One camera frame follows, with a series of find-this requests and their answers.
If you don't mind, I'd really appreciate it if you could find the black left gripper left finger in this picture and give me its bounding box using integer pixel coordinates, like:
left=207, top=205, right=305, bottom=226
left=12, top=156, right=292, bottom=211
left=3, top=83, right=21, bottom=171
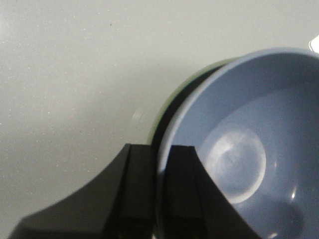
left=10, top=144, right=156, bottom=239

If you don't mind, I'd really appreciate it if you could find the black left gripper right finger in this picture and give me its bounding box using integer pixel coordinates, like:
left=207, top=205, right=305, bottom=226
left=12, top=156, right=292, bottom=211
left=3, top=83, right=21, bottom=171
left=163, top=145, right=259, bottom=239

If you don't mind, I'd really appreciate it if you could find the green bowl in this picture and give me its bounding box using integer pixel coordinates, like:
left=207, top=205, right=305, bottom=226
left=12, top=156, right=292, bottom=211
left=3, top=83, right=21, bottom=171
left=149, top=56, right=240, bottom=239

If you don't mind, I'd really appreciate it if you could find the blue bowl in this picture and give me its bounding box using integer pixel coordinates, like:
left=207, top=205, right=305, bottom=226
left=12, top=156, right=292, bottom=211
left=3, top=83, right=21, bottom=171
left=156, top=48, right=319, bottom=239

